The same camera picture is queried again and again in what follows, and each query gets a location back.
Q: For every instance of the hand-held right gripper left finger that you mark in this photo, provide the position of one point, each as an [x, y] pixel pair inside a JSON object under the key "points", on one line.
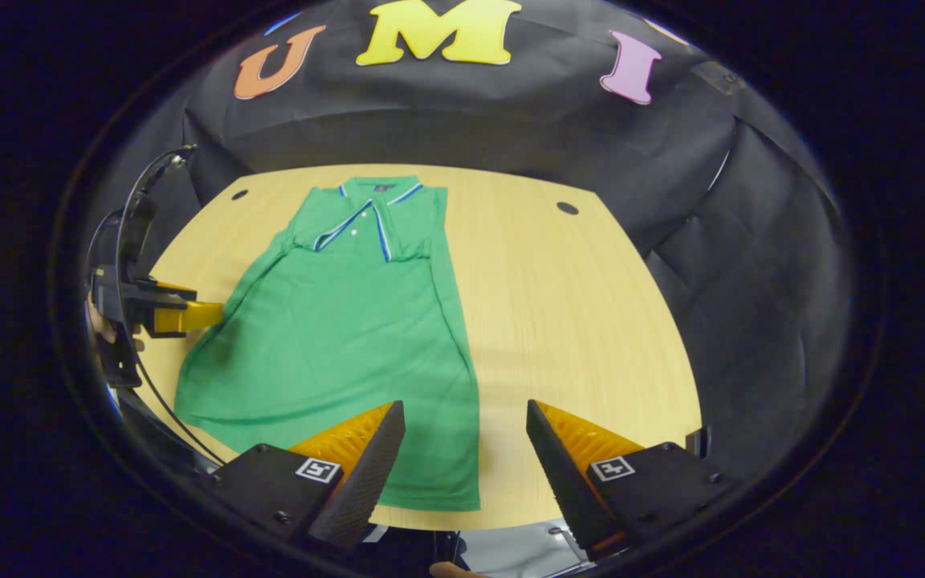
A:
{"points": [[370, 474]]}

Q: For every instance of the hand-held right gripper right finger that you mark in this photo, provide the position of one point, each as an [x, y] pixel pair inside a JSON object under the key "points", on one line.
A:
{"points": [[563, 474]]}

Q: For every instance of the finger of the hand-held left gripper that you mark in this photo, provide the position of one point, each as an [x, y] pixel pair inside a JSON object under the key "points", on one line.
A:
{"points": [[153, 292], [189, 316]]}

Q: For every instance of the green T-shirt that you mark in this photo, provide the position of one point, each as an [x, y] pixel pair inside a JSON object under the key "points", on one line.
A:
{"points": [[334, 337]]}

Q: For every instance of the black backdrop cloth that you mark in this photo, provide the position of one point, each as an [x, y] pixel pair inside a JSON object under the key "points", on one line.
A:
{"points": [[511, 120]]}

